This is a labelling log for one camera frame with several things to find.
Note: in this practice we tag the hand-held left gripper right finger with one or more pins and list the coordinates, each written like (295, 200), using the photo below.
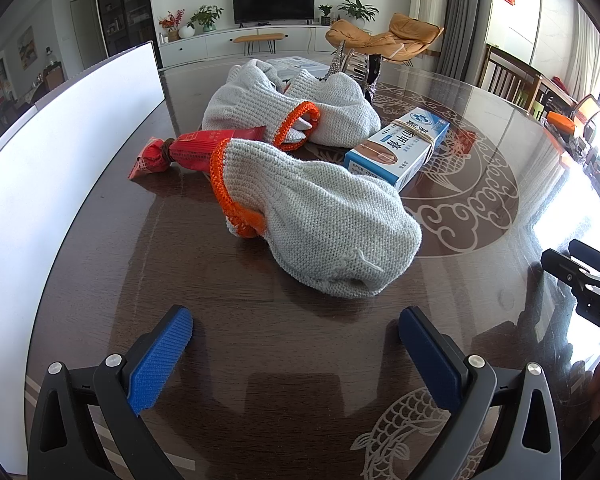
(432, 360)

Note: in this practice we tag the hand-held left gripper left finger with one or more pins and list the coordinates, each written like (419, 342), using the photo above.
(160, 360)

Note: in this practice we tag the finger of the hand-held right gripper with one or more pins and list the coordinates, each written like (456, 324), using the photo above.
(597, 256)
(567, 272)

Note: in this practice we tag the blue and white medicine box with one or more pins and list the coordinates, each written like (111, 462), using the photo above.
(400, 150)

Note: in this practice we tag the red snack packet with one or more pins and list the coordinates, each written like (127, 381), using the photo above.
(192, 154)

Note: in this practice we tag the gold rhinestone hair claw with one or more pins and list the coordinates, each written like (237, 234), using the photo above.
(357, 60)

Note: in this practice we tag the rhinestone bow hair clip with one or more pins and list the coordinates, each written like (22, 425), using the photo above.
(338, 57)

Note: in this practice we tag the cluttered side table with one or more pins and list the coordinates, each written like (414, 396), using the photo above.
(587, 150)

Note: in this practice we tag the orange box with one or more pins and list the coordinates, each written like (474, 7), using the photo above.
(560, 121)

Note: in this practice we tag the wooden chair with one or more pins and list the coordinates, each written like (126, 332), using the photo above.
(505, 72)

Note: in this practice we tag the grey curtain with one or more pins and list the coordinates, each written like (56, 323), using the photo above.
(462, 15)

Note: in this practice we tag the orange lounge chair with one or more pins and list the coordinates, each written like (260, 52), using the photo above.
(410, 30)

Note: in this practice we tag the white tv cabinet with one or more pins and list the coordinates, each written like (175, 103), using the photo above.
(205, 46)

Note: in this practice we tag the clear plastic box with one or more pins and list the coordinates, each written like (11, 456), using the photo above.
(297, 63)

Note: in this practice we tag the white round vase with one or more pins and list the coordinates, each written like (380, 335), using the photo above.
(186, 32)

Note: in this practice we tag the leafy green potted plant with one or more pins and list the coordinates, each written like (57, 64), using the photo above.
(357, 10)

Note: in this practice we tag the wooden bench with black legs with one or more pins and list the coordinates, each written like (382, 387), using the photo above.
(257, 38)

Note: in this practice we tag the red flower plant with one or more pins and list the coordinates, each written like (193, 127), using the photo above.
(170, 21)

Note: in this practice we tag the small green potted plant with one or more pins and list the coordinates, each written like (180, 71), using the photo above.
(325, 12)

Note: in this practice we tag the dark glass cabinet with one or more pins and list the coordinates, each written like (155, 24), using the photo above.
(122, 5)

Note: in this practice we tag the black television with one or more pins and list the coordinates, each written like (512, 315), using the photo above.
(272, 5)

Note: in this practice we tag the framed wall picture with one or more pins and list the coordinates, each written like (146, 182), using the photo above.
(26, 47)

